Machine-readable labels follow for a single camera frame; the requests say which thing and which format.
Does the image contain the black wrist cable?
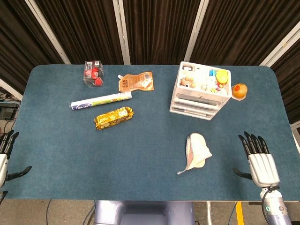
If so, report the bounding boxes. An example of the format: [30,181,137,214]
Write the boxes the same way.
[261,186,279,225]

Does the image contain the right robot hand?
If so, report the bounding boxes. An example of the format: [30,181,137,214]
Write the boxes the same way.
[232,131,280,189]

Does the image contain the dark brown curtain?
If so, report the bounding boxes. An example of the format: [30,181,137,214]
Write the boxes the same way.
[0,0,300,124]

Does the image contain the orange jelly cup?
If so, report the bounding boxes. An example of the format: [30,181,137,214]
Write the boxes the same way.
[231,83,248,101]

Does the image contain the cream mesh cloth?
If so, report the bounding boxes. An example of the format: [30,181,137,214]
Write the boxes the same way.
[177,133,213,175]

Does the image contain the blue table mat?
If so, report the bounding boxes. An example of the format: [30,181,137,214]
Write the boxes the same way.
[1,64,299,202]

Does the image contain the white plastic drawer organizer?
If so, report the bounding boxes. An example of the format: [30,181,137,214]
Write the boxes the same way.
[169,61,233,120]

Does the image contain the clear box with red candies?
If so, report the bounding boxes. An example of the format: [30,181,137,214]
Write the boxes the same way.
[83,60,105,88]

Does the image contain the gold biscuit packet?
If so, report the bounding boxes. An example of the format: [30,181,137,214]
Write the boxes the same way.
[94,106,135,131]

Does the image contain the white plastic wrap roll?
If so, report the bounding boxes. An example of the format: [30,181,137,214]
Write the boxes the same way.
[68,91,132,111]

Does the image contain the blue-grey robot torso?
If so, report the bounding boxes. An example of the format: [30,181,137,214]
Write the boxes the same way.
[93,200,195,225]

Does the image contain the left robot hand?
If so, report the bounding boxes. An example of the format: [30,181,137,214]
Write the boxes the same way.
[0,130,32,188]

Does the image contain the orange spout pouch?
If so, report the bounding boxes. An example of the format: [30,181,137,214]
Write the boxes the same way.
[117,71,155,92]

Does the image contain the yellow round toy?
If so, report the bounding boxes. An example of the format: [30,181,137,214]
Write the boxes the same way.
[216,69,229,84]

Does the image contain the brown nuts in organizer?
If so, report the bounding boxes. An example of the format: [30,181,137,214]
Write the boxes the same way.
[180,76,196,89]

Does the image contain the black device with cables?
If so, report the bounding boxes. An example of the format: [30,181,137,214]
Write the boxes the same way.
[0,92,21,121]

